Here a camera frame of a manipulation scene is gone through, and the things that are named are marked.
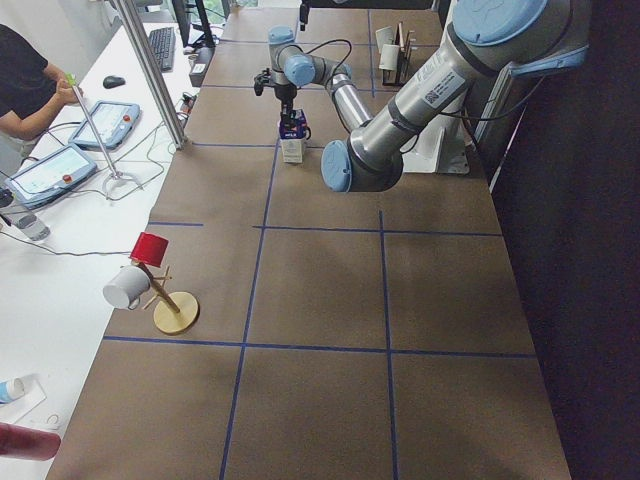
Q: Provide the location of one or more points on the teach pendant tablet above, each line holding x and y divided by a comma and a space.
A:
115, 121
51, 177

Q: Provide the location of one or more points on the black wire mug rack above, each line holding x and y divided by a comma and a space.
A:
405, 39

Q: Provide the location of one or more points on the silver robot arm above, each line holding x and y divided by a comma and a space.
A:
536, 37

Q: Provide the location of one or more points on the red bottle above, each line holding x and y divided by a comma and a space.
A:
26, 443

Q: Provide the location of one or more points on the metal grabber stick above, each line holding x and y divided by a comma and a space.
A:
115, 178

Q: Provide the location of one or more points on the red cup on stand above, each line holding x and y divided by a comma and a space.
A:
149, 249

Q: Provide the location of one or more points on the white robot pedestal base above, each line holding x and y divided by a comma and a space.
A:
440, 149

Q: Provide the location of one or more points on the upper teach pendant tablet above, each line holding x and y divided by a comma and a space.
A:
115, 121

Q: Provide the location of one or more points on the grey aluminium frame post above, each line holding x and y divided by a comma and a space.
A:
139, 41

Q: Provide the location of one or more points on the blue Pascual milk carton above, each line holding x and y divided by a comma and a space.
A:
292, 144

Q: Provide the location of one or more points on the black computer mouse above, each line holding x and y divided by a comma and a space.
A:
113, 81

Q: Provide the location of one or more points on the white mug on stand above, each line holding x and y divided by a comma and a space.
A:
126, 288

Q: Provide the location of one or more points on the white ribbed HOME mug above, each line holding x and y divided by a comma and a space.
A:
389, 55

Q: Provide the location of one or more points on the lower teach pendant tablet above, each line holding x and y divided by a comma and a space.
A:
51, 177

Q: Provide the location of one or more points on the wooden mug tree stand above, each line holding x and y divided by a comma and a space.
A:
173, 313

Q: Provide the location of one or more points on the person in black shirt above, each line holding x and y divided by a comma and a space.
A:
33, 93

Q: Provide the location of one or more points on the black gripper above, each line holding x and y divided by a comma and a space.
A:
285, 95

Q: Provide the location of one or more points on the black keyboard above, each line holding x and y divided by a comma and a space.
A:
162, 44

